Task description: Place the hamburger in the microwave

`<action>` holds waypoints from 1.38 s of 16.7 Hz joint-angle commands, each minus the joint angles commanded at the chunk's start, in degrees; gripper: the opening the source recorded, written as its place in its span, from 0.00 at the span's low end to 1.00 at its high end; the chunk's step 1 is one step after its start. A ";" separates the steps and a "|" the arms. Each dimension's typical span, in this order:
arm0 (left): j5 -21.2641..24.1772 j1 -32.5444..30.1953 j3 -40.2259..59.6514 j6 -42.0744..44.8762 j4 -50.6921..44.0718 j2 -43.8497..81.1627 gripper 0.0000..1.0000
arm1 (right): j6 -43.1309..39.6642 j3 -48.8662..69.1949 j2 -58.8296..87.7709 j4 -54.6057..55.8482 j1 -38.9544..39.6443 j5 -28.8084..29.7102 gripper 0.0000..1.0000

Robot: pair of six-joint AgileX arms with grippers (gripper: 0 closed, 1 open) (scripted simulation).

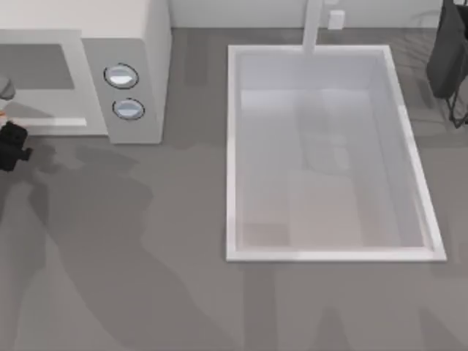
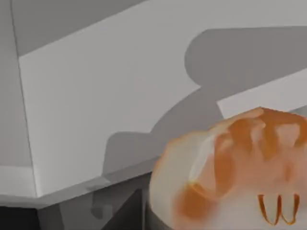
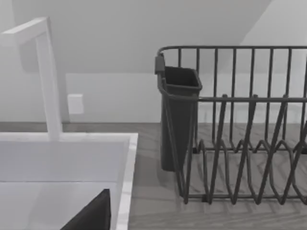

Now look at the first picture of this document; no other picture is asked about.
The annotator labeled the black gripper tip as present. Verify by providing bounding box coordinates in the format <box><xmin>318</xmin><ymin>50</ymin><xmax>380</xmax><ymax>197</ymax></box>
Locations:
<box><xmin>0</xmin><ymin>121</ymin><xmax>33</xmax><ymax>173</ymax></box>

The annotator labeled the tall white tap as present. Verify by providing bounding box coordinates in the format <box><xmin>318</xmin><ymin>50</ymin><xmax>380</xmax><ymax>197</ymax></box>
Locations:
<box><xmin>301</xmin><ymin>0</ymin><xmax>324</xmax><ymax>56</ymax></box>

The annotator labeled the round microwave knob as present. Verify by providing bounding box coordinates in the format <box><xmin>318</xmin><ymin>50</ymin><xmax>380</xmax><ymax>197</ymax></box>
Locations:
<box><xmin>103</xmin><ymin>62</ymin><xmax>140</xmax><ymax>90</ymax></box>
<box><xmin>112</xmin><ymin>97</ymin><xmax>146</xmax><ymax>121</ymax></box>

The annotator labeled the white sink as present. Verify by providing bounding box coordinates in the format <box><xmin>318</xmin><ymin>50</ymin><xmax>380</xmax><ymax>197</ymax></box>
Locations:
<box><xmin>225</xmin><ymin>44</ymin><xmax>448</xmax><ymax>263</ymax></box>

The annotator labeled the pale microwave oven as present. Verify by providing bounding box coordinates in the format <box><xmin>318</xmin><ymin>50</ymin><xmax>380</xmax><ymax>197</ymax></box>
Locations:
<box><xmin>0</xmin><ymin>0</ymin><xmax>173</xmax><ymax>145</ymax></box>

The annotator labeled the white wall socket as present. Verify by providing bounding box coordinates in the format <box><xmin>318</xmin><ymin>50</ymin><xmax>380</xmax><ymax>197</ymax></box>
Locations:
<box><xmin>328</xmin><ymin>10</ymin><xmax>345</xmax><ymax>30</ymax></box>

